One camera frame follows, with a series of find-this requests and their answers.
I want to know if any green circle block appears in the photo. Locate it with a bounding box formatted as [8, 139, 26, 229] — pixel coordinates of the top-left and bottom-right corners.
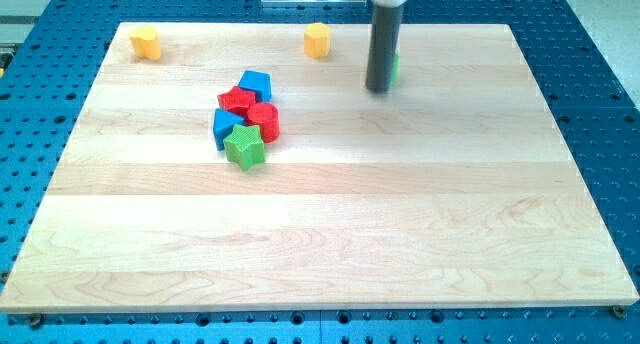
[390, 52, 400, 84]

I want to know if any wooden board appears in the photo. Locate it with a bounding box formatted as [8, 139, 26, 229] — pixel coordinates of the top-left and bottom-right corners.
[1, 22, 638, 313]

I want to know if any board corner screw left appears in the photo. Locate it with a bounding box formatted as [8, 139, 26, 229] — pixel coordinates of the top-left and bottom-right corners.
[26, 313, 44, 330]

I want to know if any board corner screw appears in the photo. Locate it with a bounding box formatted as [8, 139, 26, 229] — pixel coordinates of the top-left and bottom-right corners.
[26, 313, 44, 330]
[610, 305, 627, 319]

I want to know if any board corner screw right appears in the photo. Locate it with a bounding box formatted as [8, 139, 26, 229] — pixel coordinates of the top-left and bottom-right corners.
[610, 305, 627, 319]

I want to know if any red cylinder block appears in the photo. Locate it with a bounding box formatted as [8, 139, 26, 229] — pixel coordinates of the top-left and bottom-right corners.
[247, 102, 280, 143]

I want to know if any green star block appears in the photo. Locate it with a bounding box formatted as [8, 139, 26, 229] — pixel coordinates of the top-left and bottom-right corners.
[223, 124, 265, 171]

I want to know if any red star block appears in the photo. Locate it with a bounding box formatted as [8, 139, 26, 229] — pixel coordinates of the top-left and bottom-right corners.
[217, 86, 256, 117]

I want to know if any blue pentagon block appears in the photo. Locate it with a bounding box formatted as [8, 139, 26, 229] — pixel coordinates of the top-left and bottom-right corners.
[238, 70, 272, 102]

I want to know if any blue triangle block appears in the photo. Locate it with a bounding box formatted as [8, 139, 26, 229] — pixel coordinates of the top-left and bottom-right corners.
[212, 108, 245, 151]

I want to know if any yellow hexagon block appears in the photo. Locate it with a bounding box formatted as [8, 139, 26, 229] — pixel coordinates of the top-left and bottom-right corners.
[304, 22, 331, 58]

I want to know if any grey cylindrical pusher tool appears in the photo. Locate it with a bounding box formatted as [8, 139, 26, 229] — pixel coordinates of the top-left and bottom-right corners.
[366, 0, 408, 93]

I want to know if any yellow heart block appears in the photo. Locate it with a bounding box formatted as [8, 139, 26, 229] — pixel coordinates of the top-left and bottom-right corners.
[129, 25, 162, 60]

